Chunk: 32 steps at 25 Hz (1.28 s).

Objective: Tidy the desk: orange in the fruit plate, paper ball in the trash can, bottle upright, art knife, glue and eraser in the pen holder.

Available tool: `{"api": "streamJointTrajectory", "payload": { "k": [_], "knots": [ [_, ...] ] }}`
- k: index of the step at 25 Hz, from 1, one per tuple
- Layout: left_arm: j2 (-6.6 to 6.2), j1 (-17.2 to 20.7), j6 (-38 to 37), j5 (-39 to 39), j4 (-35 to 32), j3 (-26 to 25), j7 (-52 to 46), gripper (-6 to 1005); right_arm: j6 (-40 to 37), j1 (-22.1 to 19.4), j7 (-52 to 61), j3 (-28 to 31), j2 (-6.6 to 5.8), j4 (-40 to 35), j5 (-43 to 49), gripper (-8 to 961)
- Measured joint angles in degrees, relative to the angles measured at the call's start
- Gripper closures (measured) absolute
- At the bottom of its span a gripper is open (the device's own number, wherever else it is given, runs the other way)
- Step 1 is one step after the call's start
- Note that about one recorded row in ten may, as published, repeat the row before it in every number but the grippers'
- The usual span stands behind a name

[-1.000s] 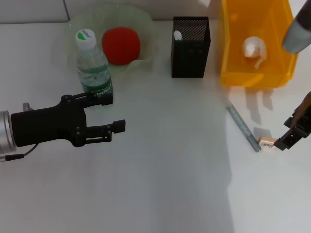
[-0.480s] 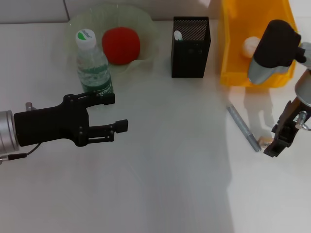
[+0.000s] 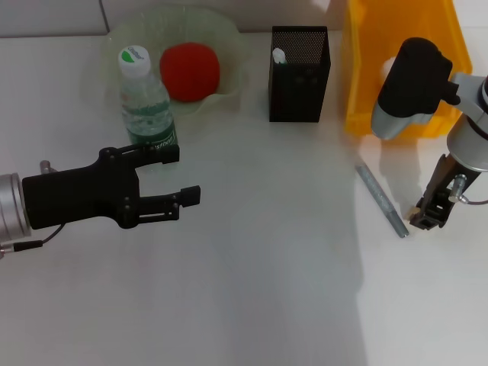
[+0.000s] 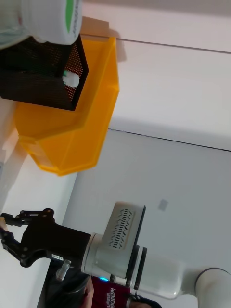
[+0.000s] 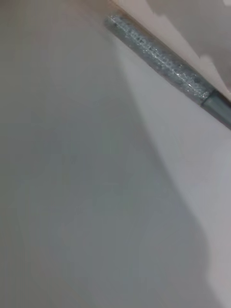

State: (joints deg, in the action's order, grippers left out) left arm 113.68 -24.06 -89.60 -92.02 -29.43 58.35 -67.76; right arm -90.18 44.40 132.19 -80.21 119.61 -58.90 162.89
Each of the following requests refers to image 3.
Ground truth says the clear green-label water bottle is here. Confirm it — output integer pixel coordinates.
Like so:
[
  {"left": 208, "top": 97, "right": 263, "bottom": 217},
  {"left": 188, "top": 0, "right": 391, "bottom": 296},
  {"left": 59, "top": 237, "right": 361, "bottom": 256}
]
[{"left": 117, "top": 44, "right": 181, "bottom": 156}]

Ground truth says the black mesh pen holder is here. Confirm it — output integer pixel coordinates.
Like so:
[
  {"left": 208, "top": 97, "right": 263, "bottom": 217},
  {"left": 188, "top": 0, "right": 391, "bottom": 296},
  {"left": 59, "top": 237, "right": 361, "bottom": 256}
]
[{"left": 268, "top": 25, "right": 331, "bottom": 124}]

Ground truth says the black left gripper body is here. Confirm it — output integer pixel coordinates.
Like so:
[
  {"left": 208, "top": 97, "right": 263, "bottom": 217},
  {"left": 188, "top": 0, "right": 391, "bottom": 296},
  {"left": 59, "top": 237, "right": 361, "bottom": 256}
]
[{"left": 21, "top": 146, "right": 142, "bottom": 230}]

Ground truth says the grey marker pen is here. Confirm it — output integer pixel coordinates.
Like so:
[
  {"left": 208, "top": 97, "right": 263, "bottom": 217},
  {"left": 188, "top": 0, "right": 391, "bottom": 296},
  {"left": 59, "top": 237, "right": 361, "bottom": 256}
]
[{"left": 355, "top": 164, "right": 409, "bottom": 239}]

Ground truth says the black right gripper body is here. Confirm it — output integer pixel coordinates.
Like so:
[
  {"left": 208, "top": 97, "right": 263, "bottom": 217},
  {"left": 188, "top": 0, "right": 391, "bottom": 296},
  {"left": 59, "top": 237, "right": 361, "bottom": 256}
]
[{"left": 422, "top": 152, "right": 477, "bottom": 204}]

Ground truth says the left gripper cable with plug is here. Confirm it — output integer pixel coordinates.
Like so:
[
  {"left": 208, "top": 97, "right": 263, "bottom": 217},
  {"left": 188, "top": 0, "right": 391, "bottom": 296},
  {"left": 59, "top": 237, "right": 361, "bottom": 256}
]
[{"left": 0, "top": 159, "right": 69, "bottom": 255}]

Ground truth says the green glass fruit plate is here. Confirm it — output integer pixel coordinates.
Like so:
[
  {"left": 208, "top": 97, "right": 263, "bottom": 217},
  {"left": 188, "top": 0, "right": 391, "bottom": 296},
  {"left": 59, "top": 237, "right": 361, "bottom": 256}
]
[{"left": 101, "top": 8, "right": 245, "bottom": 115}]

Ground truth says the white paper ball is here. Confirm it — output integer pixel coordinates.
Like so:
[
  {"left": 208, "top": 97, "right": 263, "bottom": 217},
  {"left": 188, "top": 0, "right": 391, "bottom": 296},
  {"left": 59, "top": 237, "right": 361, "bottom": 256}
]
[{"left": 382, "top": 56, "right": 400, "bottom": 78}]

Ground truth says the yellow plastic bin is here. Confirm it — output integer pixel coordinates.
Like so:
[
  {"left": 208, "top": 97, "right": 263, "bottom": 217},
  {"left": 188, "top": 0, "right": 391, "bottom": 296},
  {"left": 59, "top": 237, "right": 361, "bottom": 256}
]
[{"left": 342, "top": 0, "right": 474, "bottom": 137}]

